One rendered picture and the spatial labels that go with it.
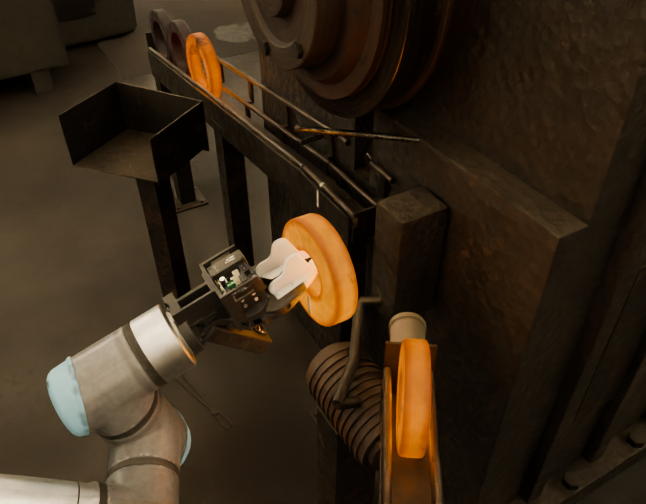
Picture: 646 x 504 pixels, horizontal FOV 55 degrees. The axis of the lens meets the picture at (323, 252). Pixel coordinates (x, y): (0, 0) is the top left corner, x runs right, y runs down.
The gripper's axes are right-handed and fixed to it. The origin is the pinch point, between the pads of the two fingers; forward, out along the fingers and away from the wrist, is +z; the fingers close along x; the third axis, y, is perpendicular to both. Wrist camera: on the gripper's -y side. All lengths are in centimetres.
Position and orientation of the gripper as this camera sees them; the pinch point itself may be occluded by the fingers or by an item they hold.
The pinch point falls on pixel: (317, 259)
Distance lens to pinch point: 83.4
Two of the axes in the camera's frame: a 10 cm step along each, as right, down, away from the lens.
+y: -2.4, -6.4, -7.3
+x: -5.0, -5.6, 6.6
